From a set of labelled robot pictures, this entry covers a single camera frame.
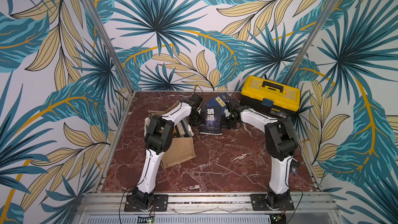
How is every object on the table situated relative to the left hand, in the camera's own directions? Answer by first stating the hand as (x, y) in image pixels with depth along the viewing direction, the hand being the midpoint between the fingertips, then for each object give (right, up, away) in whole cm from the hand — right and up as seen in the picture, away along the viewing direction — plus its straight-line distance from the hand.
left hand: (205, 125), depth 97 cm
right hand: (+10, -1, +2) cm, 10 cm away
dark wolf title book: (+6, +5, +6) cm, 10 cm away
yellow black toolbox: (+43, +17, -1) cm, 46 cm away
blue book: (+11, +16, +12) cm, 23 cm away
